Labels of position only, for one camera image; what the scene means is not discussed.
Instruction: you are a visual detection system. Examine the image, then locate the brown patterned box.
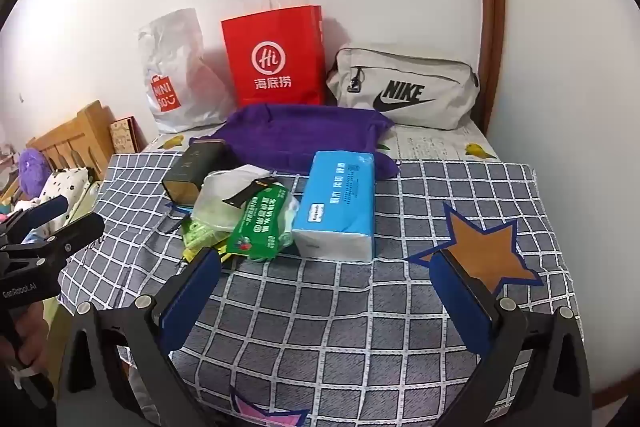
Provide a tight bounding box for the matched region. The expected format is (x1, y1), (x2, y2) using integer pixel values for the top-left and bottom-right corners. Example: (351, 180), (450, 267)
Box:
(110, 116), (148, 154)

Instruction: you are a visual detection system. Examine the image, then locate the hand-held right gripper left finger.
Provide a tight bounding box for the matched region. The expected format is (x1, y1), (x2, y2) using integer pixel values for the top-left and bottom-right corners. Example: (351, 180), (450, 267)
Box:
(55, 248), (223, 427)

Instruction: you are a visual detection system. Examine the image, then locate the wooden headboard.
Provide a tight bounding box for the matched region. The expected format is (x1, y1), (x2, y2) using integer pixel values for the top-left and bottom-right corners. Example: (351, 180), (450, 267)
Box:
(25, 101), (118, 182)

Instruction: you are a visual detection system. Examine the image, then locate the translucent drawstring pouch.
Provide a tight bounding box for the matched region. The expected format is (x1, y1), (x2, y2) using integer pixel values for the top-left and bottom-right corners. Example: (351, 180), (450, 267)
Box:
(192, 164), (301, 253)

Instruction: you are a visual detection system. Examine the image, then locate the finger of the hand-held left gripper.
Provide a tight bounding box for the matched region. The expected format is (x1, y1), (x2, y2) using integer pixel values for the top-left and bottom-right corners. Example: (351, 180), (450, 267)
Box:
(0, 195), (70, 249)
(30, 213), (107, 265)

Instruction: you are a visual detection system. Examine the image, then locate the red paper bag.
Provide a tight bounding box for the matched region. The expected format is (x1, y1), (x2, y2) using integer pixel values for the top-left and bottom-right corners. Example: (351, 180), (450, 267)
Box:
(221, 0), (327, 108)

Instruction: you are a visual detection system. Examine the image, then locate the purple towel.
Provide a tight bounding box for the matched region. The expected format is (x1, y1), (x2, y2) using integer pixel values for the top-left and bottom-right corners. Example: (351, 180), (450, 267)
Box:
(189, 103), (401, 180)

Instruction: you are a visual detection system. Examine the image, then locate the grey checked blanket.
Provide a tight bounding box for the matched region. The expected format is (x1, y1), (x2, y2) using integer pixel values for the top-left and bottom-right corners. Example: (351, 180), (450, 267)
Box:
(57, 152), (583, 427)

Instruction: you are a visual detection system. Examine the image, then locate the blue tissue pack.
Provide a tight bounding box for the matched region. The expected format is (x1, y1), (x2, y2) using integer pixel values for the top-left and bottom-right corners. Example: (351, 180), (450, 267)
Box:
(291, 150), (377, 264)

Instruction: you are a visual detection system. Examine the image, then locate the white plastic shopping bag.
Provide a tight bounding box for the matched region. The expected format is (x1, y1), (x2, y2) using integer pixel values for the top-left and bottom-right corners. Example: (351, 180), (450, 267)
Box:
(137, 8), (236, 134)

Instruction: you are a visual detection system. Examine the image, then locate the green packet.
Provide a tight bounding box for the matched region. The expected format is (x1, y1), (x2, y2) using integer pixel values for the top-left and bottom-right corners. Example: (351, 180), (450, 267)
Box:
(226, 189), (293, 260)

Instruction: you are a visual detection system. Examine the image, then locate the person's left hand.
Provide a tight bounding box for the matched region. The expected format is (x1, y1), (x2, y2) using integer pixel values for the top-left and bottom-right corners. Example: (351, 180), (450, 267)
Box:
(17, 304), (51, 369)

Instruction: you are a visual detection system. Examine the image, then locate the wooden door frame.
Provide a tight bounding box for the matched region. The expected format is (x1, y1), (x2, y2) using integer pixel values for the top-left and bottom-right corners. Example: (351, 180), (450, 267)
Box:
(472, 0), (506, 142)

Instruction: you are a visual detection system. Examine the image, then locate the grey waist bag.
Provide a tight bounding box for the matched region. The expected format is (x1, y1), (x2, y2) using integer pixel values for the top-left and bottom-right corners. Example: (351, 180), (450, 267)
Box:
(326, 43), (481, 130)

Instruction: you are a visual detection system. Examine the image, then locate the dark green box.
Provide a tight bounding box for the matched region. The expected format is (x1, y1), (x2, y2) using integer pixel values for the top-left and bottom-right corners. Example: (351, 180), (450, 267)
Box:
(161, 138), (233, 208)

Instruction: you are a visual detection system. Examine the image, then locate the purple plush toy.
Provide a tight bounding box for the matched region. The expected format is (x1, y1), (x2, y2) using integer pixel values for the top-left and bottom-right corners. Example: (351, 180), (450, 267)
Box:
(17, 148), (51, 198)

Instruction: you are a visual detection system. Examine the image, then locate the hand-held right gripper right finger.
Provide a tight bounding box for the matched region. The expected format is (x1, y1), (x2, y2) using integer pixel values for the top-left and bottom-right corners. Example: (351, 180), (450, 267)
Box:
(429, 248), (593, 427)

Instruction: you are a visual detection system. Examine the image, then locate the polka dot pillow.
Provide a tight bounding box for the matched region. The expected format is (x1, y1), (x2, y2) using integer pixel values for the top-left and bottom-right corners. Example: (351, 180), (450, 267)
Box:
(37, 167), (93, 212)

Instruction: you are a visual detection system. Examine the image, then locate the light green pocket tissue pack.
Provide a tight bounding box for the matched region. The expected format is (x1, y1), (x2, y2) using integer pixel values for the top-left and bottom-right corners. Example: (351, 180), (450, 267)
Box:
(181, 217), (236, 253)

